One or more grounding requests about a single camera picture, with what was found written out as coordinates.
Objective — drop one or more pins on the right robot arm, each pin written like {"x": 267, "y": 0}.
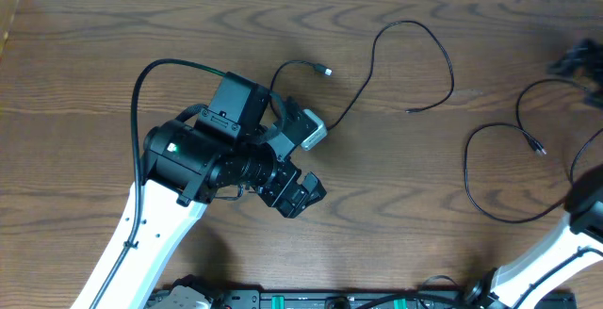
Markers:
{"x": 575, "y": 243}

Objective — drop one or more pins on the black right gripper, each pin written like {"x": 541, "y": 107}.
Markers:
{"x": 591, "y": 56}

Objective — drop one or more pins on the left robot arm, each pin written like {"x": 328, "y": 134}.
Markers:
{"x": 243, "y": 139}

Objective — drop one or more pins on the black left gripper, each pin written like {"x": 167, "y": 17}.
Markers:
{"x": 286, "y": 187}

